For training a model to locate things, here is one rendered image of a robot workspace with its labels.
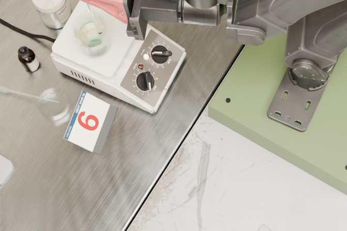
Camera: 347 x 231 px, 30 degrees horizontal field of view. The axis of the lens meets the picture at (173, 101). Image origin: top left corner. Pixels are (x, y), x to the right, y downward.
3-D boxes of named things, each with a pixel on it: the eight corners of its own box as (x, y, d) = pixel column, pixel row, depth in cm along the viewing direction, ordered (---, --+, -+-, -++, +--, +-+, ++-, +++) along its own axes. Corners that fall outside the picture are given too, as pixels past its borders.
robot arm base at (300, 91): (269, 100, 99) (312, 119, 98) (318, -5, 105) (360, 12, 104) (265, 116, 107) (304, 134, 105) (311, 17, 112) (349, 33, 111)
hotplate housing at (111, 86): (187, 55, 117) (186, 36, 110) (155, 117, 113) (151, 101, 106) (81, 9, 121) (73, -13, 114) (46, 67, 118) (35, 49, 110)
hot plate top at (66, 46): (144, 21, 111) (144, 19, 110) (112, 80, 108) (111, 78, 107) (84, -4, 113) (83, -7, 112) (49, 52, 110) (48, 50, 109)
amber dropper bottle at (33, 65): (22, 71, 117) (11, 55, 111) (25, 56, 119) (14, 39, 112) (38, 72, 117) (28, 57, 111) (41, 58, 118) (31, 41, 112)
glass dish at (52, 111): (63, 125, 114) (61, 120, 112) (34, 116, 114) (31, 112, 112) (75, 96, 115) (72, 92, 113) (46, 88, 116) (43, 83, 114)
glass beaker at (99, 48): (110, 62, 108) (104, 41, 101) (78, 61, 109) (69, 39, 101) (113, 29, 110) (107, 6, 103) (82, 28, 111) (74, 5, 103)
